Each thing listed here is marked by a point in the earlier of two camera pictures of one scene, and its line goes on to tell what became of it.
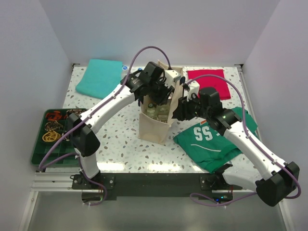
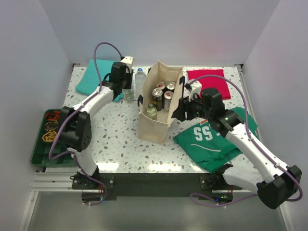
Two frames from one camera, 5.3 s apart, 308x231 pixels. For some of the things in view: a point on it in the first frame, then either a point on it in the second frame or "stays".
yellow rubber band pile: (51, 136) stays
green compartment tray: (54, 126) stays
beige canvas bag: (152, 130) stays
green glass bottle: (162, 112) -> (151, 112)
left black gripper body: (158, 91) -> (126, 81)
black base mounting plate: (98, 189) stays
